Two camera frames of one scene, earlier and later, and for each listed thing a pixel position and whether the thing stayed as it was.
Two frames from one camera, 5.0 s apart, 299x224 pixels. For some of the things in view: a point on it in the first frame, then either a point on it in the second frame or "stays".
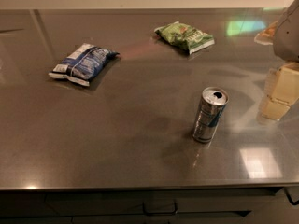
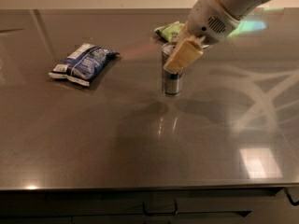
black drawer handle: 158,213 stays
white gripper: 288,36 → 207,19
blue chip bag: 83,64 stays
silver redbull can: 209,113 → 172,82
